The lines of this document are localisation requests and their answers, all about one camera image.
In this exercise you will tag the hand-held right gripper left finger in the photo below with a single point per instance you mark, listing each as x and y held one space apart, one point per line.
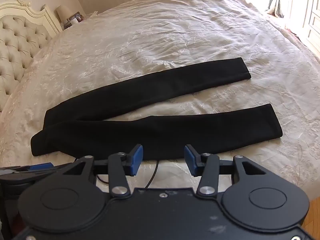
137 160

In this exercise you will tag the black pants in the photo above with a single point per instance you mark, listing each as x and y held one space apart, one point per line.
150 135

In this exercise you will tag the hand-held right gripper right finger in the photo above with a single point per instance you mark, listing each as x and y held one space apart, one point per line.
190 160

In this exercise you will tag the cream embroidered bedspread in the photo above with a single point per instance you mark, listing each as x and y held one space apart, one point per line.
175 30

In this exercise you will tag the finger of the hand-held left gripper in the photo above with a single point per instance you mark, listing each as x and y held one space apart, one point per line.
41 166
57 169

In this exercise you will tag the cream table lamp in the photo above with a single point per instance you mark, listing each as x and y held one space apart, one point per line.
62 12

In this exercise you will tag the cream tufted headboard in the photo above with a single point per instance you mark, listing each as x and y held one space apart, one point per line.
17 40

